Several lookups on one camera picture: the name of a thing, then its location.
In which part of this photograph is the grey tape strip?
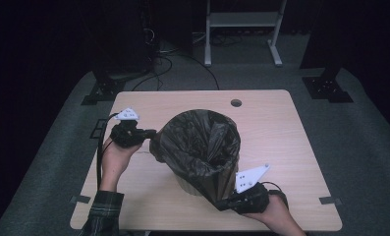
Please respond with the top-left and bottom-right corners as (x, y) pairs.
(69, 195), (91, 205)
(318, 196), (344, 207)

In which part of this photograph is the black plastic garbage bag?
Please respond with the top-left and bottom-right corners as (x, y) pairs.
(148, 108), (243, 211)

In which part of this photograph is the green plastic bucket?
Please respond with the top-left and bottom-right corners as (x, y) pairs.
(173, 171), (205, 198)

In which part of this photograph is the person's right hand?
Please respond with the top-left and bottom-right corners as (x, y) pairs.
(243, 193), (307, 236)

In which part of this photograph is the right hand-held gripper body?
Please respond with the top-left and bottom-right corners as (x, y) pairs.
(229, 163), (271, 216)

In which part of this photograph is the black metal stand base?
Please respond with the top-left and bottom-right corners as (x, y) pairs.
(302, 66), (355, 104)
(81, 67), (132, 107)

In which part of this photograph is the white metal stand frame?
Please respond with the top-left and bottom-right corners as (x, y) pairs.
(203, 0), (288, 68)

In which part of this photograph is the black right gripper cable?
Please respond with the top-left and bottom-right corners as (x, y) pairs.
(260, 180), (290, 211)

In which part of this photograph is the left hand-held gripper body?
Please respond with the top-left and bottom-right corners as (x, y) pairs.
(109, 106), (148, 149)

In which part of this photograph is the bundle of dark floor cables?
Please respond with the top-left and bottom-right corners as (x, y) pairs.
(210, 32), (245, 47)

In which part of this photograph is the thin black floor cable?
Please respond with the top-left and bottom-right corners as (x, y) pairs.
(131, 55), (174, 92)

